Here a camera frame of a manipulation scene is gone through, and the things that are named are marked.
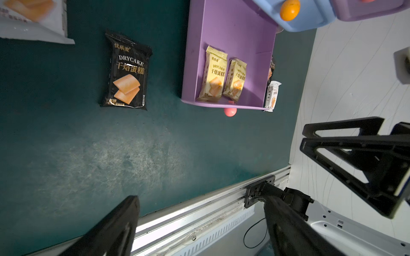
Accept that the purple drawer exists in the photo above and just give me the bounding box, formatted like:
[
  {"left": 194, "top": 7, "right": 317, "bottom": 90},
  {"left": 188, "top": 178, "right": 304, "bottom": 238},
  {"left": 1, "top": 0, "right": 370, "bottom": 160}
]
[
  {"left": 331, "top": 0, "right": 410, "bottom": 21},
  {"left": 181, "top": 0, "right": 278, "bottom": 111}
]

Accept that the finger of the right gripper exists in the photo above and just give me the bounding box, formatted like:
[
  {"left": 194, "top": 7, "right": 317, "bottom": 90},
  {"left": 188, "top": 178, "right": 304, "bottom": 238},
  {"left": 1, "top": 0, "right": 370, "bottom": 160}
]
[
  {"left": 300, "top": 122, "right": 410, "bottom": 219},
  {"left": 302, "top": 117, "right": 384, "bottom": 138}
]

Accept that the black drycake packet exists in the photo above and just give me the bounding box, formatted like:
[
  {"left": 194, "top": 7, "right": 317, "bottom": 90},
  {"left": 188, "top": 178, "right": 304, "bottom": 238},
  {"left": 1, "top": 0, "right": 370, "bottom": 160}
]
[
  {"left": 101, "top": 31, "right": 153, "bottom": 110},
  {"left": 267, "top": 57, "right": 275, "bottom": 85}
]

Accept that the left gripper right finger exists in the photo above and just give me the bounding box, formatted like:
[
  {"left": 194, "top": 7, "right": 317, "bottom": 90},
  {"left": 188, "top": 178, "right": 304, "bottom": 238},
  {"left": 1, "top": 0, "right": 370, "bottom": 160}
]
[{"left": 263, "top": 196, "right": 343, "bottom": 256}]

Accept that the yellow cookie packet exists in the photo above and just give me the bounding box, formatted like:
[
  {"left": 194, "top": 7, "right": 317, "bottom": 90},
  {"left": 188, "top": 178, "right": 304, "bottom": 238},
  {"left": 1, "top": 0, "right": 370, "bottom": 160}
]
[
  {"left": 223, "top": 58, "right": 247, "bottom": 102},
  {"left": 198, "top": 45, "right": 227, "bottom": 102}
]

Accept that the white cookie packet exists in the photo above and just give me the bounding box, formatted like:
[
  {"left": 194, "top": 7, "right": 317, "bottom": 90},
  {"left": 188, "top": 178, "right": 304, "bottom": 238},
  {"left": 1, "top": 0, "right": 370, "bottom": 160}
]
[
  {"left": 264, "top": 81, "right": 281, "bottom": 112},
  {"left": 1, "top": 0, "right": 75, "bottom": 44}
]

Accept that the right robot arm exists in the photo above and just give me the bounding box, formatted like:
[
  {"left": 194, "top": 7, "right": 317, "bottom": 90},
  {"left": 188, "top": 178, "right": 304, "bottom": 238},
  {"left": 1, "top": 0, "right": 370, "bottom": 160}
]
[{"left": 245, "top": 117, "right": 410, "bottom": 256}]

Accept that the purple top drawer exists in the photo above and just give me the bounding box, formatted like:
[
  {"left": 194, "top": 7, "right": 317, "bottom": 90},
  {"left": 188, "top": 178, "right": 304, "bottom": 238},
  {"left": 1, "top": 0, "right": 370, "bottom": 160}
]
[{"left": 331, "top": 0, "right": 410, "bottom": 21}]

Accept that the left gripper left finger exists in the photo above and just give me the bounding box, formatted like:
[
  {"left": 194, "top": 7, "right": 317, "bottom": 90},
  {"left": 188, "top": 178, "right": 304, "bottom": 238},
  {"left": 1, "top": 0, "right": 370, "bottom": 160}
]
[{"left": 61, "top": 196, "right": 140, "bottom": 256}]

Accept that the purple bottom drawer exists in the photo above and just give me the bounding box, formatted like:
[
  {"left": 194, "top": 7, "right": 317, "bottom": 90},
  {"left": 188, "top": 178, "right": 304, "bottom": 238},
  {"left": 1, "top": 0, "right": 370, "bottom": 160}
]
[{"left": 181, "top": 0, "right": 278, "bottom": 111}]

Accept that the blue drawer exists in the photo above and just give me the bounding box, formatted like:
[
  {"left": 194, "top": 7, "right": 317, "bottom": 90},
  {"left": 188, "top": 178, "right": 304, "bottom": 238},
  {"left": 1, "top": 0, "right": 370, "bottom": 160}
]
[{"left": 254, "top": 0, "right": 336, "bottom": 32}]

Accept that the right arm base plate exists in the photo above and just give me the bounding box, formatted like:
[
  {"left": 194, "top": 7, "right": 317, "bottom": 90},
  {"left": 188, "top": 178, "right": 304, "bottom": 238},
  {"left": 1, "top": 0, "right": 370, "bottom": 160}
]
[{"left": 244, "top": 175, "right": 275, "bottom": 209}]

